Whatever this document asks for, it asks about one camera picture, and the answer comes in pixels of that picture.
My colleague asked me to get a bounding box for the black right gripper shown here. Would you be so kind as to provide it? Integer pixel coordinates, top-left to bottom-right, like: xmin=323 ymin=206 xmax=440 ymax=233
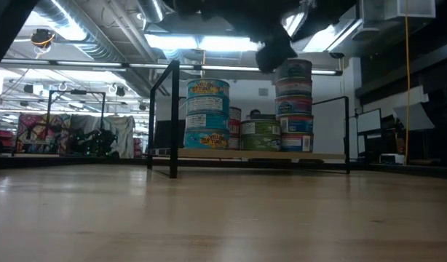
xmin=172 ymin=0 xmax=301 ymax=74

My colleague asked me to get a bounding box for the green-label silver-lid can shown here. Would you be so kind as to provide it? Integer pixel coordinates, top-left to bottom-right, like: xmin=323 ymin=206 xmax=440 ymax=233
xmin=240 ymin=134 xmax=282 ymax=152
xmin=240 ymin=119 xmax=282 ymax=136

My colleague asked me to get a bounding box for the large white panel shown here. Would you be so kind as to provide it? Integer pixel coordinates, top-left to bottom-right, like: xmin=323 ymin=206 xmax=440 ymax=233
xmin=312 ymin=78 xmax=358 ymax=154

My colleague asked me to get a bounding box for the white board panel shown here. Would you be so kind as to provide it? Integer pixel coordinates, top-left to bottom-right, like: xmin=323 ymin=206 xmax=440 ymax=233
xmin=356 ymin=108 xmax=382 ymax=134

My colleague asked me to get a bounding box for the grey angled panel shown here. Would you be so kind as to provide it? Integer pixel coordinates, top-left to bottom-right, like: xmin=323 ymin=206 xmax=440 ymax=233
xmin=392 ymin=103 xmax=436 ymax=131

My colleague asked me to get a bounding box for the small white object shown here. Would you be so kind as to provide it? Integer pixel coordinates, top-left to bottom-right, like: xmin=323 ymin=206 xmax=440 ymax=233
xmin=379 ymin=153 xmax=406 ymax=165

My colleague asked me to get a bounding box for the white draped cloth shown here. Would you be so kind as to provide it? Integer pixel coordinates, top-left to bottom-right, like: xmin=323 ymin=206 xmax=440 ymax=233
xmin=103 ymin=115 xmax=136 ymax=159

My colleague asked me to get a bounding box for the grey draped cloth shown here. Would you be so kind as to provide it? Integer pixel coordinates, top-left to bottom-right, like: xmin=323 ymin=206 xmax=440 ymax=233
xmin=69 ymin=114 xmax=105 ymax=135

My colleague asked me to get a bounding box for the black background robot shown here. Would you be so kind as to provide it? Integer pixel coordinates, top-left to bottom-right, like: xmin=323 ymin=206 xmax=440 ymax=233
xmin=58 ymin=126 xmax=119 ymax=157

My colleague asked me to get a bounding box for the black ceiling device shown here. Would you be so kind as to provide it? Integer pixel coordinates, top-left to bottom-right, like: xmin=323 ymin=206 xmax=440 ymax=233
xmin=29 ymin=28 xmax=56 ymax=50

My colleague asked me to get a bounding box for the black metal stand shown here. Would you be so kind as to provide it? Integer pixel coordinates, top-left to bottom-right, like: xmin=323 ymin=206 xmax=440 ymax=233
xmin=44 ymin=89 xmax=107 ymax=143

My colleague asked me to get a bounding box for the colourful patterned panel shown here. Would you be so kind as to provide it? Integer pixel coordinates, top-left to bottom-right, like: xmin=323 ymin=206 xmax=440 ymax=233
xmin=15 ymin=113 xmax=72 ymax=154

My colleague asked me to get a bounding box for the wooden shelf with black frame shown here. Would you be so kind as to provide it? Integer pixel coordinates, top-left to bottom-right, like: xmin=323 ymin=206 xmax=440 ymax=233
xmin=146 ymin=60 xmax=352 ymax=180

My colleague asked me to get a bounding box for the yellow hanging cable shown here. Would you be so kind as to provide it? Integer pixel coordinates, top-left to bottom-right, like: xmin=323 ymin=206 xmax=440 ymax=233
xmin=403 ymin=0 xmax=411 ymax=164

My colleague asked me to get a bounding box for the black aluminium table frame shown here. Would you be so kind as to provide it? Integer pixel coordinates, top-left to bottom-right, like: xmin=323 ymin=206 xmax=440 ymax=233
xmin=0 ymin=152 xmax=447 ymax=180

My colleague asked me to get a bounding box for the silver ceiling air duct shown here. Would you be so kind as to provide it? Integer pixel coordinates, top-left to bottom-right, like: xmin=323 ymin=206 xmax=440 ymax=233
xmin=25 ymin=0 xmax=165 ymax=99

